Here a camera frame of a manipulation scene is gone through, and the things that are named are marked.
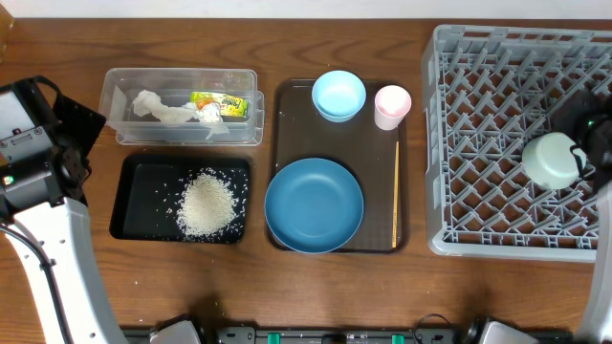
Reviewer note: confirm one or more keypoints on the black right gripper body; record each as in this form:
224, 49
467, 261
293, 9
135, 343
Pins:
593, 127

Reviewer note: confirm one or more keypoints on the light green bowl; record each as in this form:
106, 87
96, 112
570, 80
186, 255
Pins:
553, 161

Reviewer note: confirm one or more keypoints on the white tissue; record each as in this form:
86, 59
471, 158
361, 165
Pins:
149, 103

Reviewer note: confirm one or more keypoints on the yellow snack wrapper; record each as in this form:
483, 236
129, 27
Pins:
227, 105

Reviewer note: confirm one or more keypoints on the pile of rice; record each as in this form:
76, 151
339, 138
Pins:
210, 205

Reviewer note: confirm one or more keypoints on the pink cup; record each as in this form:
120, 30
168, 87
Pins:
392, 104

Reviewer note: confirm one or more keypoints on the dark blue plate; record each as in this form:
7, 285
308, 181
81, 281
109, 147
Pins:
314, 206

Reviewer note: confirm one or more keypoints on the light blue bowl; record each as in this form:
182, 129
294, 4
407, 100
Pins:
338, 95

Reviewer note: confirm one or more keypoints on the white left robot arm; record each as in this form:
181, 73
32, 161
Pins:
44, 212

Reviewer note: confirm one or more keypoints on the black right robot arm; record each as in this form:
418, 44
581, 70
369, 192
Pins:
595, 326

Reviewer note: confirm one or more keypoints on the grey dishwasher rack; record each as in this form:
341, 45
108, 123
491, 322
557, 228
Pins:
488, 91

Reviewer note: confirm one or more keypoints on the clear plastic bin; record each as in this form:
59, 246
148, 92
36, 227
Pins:
174, 86

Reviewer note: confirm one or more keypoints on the black plastic tray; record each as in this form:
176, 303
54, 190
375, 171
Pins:
152, 191

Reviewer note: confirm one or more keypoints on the wooden chopstick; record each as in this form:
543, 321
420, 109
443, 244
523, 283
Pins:
395, 196

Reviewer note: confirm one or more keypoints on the brown serving tray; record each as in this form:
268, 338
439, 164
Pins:
367, 151

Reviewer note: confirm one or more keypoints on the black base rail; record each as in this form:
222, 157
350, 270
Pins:
246, 335

